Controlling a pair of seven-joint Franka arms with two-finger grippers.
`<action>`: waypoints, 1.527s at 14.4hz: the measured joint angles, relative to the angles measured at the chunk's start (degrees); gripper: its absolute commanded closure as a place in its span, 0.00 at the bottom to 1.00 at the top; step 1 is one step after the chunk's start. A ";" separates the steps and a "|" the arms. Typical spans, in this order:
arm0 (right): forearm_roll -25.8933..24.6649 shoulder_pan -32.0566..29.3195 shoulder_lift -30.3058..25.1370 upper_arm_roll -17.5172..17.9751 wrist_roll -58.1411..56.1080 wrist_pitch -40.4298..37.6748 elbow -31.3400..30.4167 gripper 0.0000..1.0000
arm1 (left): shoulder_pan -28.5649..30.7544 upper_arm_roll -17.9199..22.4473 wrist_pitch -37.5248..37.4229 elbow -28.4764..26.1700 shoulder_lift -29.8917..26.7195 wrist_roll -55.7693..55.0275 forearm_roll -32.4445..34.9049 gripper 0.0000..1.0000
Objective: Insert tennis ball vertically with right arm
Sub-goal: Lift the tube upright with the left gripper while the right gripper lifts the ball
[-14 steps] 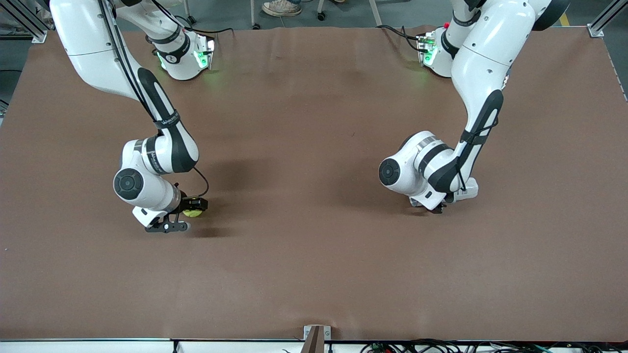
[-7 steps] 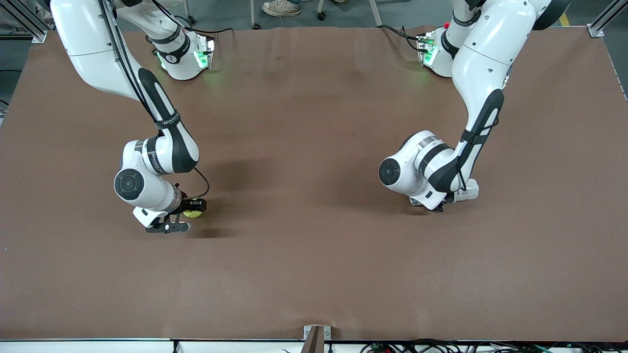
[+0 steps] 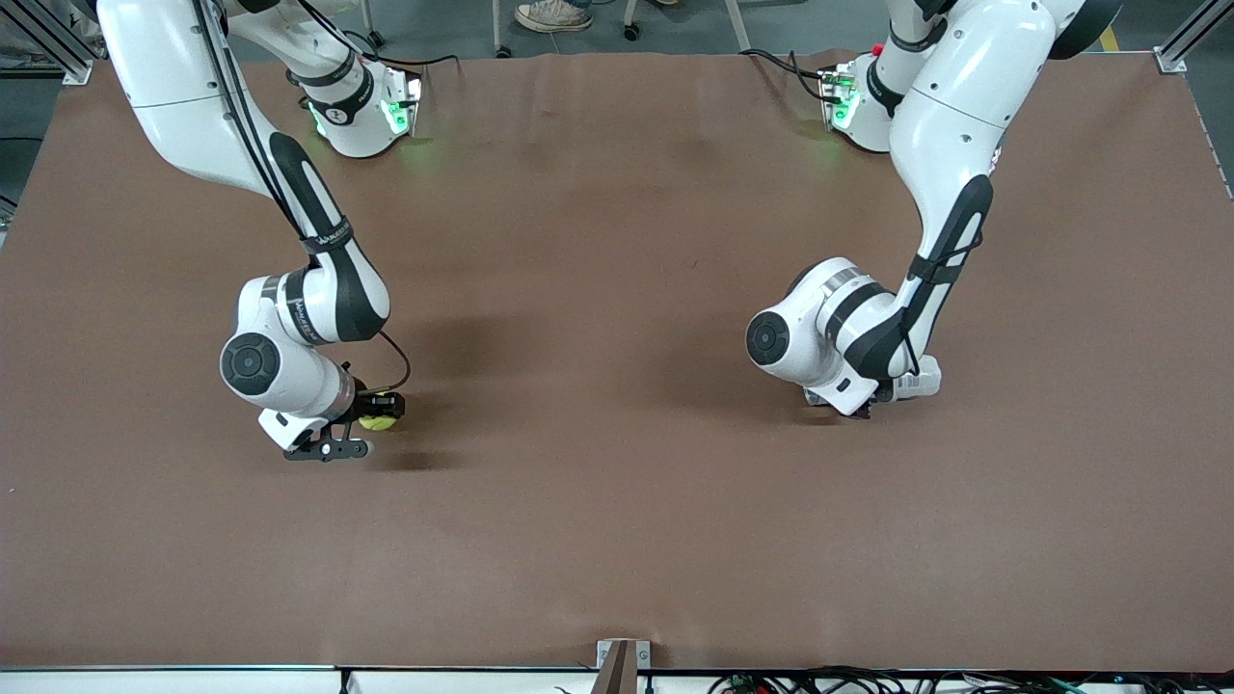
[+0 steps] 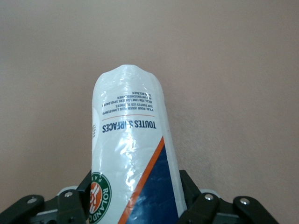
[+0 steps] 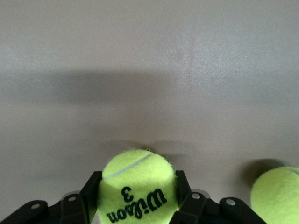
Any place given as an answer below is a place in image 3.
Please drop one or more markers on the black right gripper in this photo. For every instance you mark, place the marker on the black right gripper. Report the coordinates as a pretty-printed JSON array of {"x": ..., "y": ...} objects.
[{"x": 364, "y": 397}]

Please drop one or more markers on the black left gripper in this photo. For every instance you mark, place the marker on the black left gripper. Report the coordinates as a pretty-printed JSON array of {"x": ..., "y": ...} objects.
[{"x": 863, "y": 411}]

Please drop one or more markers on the yellow tennis ball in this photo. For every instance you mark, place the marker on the yellow tennis ball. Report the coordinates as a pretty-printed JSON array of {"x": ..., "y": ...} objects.
[{"x": 379, "y": 422}]

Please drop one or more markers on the clear tennis ball can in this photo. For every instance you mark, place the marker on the clear tennis ball can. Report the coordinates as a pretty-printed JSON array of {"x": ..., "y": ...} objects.
[{"x": 921, "y": 381}]

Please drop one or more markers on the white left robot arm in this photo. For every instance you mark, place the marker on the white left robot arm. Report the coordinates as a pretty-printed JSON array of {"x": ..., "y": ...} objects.
[{"x": 954, "y": 125}]

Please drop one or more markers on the metal arm base connector block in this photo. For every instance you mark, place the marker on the metal arm base connector block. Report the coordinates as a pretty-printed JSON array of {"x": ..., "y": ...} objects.
[{"x": 413, "y": 96}]

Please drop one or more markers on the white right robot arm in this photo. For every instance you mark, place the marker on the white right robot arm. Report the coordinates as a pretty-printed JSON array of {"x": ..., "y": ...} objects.
[{"x": 183, "y": 96}]

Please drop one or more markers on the brown paper table cover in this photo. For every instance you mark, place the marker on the brown paper table cover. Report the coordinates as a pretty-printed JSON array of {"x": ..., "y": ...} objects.
[{"x": 617, "y": 530}]

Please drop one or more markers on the white pole with caster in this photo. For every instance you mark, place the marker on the white pole with caster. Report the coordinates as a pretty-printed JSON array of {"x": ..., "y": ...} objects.
[
  {"x": 502, "y": 50},
  {"x": 375, "y": 40}
]

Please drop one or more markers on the rolling chair base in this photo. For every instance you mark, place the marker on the rolling chair base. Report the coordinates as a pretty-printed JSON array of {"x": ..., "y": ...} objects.
[{"x": 738, "y": 29}]

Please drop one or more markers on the beige sneaker shoe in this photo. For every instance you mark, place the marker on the beige sneaker shoe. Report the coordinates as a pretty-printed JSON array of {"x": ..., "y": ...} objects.
[{"x": 554, "y": 14}]

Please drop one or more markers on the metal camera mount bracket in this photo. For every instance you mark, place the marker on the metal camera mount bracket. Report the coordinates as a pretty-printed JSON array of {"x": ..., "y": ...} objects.
[{"x": 622, "y": 665}]

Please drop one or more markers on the aluminium frame profile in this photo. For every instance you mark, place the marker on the aluminium frame profile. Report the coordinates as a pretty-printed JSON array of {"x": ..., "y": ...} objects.
[
  {"x": 1171, "y": 60},
  {"x": 77, "y": 69}
]

